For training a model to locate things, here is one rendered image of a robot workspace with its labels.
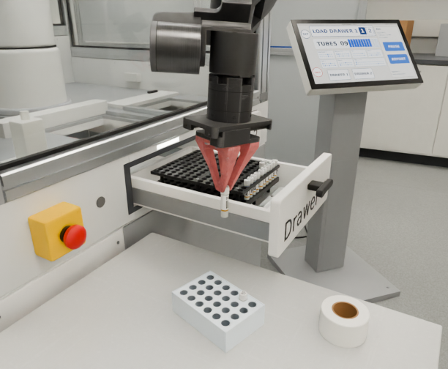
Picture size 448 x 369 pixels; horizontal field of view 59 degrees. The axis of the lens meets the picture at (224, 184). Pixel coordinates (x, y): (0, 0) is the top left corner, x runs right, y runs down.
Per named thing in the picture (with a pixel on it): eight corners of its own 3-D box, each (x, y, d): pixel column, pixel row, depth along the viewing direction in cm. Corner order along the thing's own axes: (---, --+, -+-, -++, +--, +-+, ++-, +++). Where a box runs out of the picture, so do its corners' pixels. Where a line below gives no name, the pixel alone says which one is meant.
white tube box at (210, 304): (264, 323, 61) (265, 304, 60) (225, 353, 56) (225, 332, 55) (210, 288, 70) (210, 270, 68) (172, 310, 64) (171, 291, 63)
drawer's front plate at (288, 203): (327, 198, 91) (331, 152, 86) (277, 259, 68) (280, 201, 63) (319, 196, 91) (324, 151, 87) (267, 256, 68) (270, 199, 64)
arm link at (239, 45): (263, 23, 44) (255, 24, 49) (202, 19, 43) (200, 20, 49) (258, 86, 47) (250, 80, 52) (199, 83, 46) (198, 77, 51)
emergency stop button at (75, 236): (91, 243, 65) (87, 222, 64) (71, 255, 62) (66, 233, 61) (77, 239, 67) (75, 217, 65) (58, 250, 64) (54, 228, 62)
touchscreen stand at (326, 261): (399, 296, 185) (446, 71, 146) (315, 318, 172) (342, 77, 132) (337, 243, 229) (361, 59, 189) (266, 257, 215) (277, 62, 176)
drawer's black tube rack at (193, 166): (278, 191, 90) (280, 164, 88) (241, 222, 76) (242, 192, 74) (197, 173, 100) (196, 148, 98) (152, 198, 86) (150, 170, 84)
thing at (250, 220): (318, 193, 90) (320, 168, 87) (271, 244, 69) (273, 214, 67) (176, 163, 108) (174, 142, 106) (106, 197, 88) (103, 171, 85)
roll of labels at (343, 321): (376, 337, 59) (380, 315, 57) (342, 355, 56) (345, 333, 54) (341, 309, 65) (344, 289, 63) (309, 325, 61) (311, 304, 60)
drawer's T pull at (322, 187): (333, 184, 77) (334, 178, 77) (320, 198, 71) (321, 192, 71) (315, 181, 79) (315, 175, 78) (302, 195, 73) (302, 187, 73)
